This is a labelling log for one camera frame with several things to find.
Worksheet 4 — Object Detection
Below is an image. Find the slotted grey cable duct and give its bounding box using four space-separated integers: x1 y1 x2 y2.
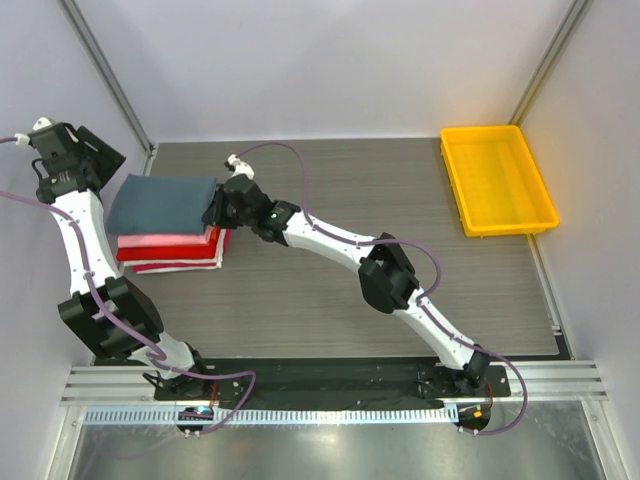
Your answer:
83 405 458 427

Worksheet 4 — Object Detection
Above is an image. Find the yellow plastic tray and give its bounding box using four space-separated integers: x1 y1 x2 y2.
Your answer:
440 125 559 238

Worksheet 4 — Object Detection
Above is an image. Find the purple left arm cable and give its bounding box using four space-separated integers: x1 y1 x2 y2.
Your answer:
0 132 257 434

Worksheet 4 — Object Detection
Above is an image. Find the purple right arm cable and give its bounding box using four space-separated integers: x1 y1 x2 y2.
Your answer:
234 142 530 437

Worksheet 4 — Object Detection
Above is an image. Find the aluminium corner post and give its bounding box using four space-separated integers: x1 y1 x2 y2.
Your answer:
57 0 155 158
509 0 594 126

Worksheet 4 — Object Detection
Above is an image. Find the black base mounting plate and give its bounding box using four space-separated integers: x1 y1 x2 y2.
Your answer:
153 356 511 401

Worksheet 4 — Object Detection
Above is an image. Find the right aluminium corner post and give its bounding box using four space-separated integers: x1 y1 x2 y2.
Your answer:
509 0 594 126

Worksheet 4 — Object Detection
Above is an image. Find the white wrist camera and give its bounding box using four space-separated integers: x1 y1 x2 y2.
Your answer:
13 117 54 147
224 154 255 180

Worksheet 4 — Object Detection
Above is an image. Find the left aluminium corner post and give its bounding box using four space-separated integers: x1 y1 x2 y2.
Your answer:
57 0 155 158

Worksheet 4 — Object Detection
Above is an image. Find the red folded t-shirt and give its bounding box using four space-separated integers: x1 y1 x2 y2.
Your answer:
116 229 228 263

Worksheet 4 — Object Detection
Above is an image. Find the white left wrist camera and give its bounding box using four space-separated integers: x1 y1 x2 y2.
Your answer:
13 117 54 147

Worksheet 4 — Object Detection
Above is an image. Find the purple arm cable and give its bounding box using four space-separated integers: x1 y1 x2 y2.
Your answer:
234 142 530 437
0 132 257 434

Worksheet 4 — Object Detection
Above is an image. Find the blue-grey t-shirt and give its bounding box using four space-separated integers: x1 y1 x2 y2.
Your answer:
106 174 217 236

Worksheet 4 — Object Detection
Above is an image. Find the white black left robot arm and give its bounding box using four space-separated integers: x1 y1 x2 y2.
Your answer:
28 117 212 400

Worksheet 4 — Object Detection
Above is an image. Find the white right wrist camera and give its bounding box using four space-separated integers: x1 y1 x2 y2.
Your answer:
224 154 255 180

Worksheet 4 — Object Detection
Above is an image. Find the aluminium frame rail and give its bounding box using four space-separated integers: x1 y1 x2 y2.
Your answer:
61 360 608 405

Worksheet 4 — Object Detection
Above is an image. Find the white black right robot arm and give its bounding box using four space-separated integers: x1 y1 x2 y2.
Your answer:
202 174 490 396

